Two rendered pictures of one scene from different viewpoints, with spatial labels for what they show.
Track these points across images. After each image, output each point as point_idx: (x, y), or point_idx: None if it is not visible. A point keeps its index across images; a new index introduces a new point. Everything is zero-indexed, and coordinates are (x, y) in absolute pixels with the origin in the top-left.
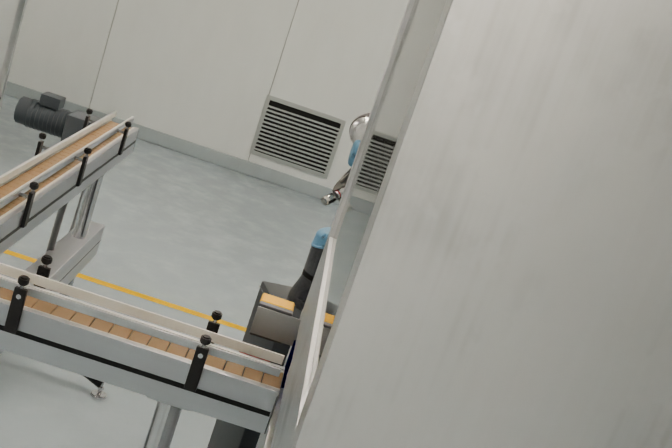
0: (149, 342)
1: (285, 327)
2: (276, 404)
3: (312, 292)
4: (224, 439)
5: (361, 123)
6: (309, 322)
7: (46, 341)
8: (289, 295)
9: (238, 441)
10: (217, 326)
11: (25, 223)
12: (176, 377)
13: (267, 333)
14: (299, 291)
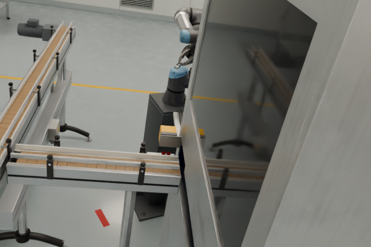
0: (116, 166)
1: (175, 141)
2: None
3: (186, 129)
4: None
5: (179, 15)
6: (196, 162)
7: (68, 178)
8: (163, 99)
9: None
10: (144, 149)
11: (40, 103)
12: (132, 180)
13: (167, 145)
14: (167, 97)
